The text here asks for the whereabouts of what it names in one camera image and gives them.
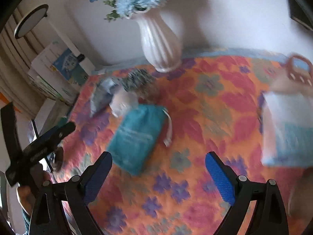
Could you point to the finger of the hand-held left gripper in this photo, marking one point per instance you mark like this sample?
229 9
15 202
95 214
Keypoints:
60 132

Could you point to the blue tissue pack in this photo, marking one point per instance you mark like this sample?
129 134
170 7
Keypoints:
288 132

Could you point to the person's left hand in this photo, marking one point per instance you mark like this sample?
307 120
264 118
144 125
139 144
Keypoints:
24 195

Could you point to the floral orange tablecloth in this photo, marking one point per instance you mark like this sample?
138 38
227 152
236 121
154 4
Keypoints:
212 117

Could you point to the white cloth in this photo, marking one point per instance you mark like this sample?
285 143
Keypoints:
123 102

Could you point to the round black-rimmed lamp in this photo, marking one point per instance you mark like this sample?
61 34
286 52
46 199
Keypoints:
30 22

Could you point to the blue folded cloth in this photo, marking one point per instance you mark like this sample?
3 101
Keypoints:
101 98

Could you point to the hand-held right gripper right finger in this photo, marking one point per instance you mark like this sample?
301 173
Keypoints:
221 180

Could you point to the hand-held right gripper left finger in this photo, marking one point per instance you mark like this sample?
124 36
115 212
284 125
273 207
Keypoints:
97 177

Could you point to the pink handbag-shaped holder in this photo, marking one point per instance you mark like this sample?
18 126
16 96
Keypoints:
297 71

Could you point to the stack of books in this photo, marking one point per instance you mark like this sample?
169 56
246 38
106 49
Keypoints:
61 71

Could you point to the black and white scrunchie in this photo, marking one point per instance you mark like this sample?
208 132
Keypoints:
138 79

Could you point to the dark picture frame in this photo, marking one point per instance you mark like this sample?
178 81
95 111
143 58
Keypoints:
302 14

